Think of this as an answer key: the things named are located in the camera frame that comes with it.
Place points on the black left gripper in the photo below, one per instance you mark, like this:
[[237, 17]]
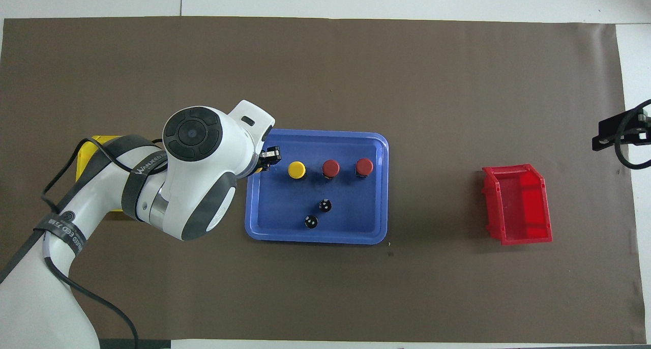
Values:
[[258, 163]]

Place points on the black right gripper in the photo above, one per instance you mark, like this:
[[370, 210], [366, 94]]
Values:
[[645, 127]]

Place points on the red push button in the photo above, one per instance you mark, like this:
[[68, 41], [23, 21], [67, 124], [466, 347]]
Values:
[[331, 168], [364, 166]]

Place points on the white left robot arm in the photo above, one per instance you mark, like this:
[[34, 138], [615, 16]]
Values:
[[203, 176]]

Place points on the blue plastic tray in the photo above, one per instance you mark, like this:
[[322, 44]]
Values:
[[356, 211]]

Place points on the black cylindrical capacitor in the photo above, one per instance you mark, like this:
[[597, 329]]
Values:
[[325, 205], [311, 222]]

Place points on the red plastic bin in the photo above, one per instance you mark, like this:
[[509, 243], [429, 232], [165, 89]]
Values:
[[524, 201]]

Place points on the brown table mat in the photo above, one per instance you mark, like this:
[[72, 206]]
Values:
[[325, 288]]

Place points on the yellow plastic bin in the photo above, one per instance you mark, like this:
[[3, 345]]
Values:
[[80, 173]]

